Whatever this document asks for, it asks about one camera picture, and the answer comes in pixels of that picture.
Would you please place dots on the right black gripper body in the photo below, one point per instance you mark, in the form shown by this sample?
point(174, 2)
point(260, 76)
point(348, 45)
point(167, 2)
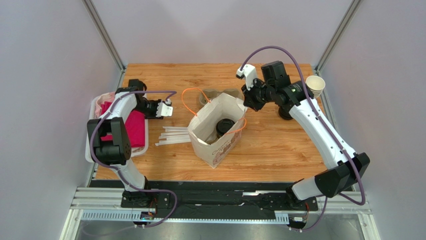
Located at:
point(251, 98)

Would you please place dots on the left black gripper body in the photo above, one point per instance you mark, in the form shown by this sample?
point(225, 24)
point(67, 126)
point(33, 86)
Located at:
point(150, 111)

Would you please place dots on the white paper takeout bag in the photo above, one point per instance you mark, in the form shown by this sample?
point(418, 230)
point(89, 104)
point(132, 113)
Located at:
point(204, 122)

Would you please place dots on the black plastic cup lid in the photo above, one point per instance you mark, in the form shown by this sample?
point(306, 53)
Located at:
point(223, 126)

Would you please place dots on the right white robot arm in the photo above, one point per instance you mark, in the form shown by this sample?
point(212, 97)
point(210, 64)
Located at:
point(344, 167)

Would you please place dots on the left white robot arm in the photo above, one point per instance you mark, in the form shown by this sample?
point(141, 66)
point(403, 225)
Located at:
point(108, 141)

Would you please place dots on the pink folded cloth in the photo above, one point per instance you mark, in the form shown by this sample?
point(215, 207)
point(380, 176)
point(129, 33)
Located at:
point(134, 125)

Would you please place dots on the stack of black lids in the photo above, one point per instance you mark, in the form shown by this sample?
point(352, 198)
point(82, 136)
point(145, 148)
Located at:
point(284, 113)

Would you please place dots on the bundle of wrapped straws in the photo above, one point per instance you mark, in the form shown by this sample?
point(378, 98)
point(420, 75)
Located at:
point(173, 135)

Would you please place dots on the white plastic basket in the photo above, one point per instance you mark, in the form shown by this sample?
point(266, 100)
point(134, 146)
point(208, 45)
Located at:
point(111, 95)

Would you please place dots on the stack of paper cups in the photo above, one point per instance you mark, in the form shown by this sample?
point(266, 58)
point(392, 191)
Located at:
point(316, 84)

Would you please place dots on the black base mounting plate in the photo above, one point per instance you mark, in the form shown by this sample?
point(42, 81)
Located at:
point(212, 200)

